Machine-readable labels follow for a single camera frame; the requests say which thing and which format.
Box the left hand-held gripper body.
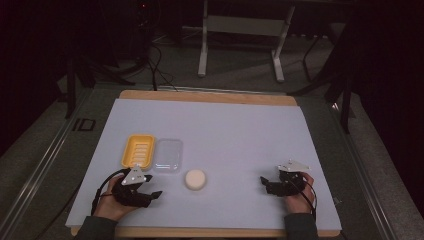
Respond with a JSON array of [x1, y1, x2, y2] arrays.
[[111, 164, 154, 209]]

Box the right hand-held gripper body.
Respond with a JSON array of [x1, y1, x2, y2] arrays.
[[265, 159, 311, 198]]

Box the yellow soap dish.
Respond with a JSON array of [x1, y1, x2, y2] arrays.
[[120, 133, 156, 170]]

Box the clear plastic lid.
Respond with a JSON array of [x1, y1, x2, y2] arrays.
[[152, 137, 184, 175]]

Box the person's right hand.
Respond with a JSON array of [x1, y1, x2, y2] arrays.
[[283, 171, 316, 215]]

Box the person's left hand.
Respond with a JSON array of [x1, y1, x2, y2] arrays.
[[94, 173, 141, 222]]

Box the white table mat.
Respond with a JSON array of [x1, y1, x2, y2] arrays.
[[65, 97, 343, 233]]

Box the black stand with legs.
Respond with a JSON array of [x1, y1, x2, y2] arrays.
[[287, 19, 356, 135]]

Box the wooden table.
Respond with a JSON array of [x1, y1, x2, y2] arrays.
[[70, 89, 342, 239]]

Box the black tripod stand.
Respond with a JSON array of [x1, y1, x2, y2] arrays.
[[56, 0, 158, 120]]

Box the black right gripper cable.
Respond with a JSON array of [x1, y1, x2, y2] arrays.
[[288, 179, 318, 222]]

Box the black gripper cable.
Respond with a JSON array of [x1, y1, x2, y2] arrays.
[[90, 167, 132, 218], [288, 179, 318, 222]]

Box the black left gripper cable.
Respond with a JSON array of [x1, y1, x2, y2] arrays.
[[90, 167, 132, 218]]

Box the metal floor rail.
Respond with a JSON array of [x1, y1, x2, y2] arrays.
[[0, 87, 96, 240], [328, 99, 399, 240]]

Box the black floor cables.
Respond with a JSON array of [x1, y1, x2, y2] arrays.
[[145, 41, 180, 92]]

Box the white metal stand frame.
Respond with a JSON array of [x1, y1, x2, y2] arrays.
[[197, 0, 297, 84]]

